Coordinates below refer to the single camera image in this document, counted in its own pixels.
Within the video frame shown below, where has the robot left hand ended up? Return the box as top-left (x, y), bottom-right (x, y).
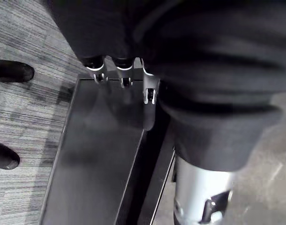
top-left (48, 0), bottom-right (286, 225)

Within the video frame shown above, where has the dark robot foot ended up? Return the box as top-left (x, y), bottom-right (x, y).
top-left (0, 60), bottom-right (35, 83)
top-left (0, 140), bottom-right (21, 170)

